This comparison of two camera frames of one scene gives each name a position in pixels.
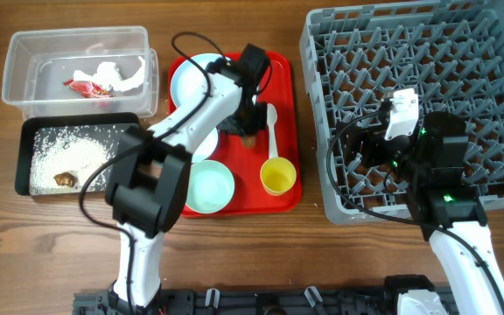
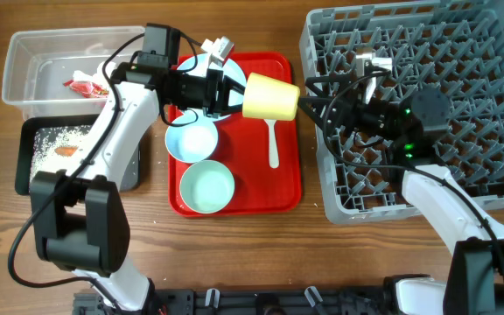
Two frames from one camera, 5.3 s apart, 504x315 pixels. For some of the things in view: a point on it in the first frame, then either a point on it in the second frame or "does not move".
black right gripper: x=374 y=137 -> x=321 y=101
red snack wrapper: x=86 y=88 does not move
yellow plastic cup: x=277 y=175 -> x=264 y=98
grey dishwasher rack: x=473 y=58 does not move
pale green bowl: x=211 y=186 does not move
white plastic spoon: x=271 y=115 does not move
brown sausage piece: x=248 y=142 -> x=66 y=150
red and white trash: x=108 y=73 does not move
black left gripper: x=260 y=123 -> x=213 y=79
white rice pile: x=80 y=152 does not move
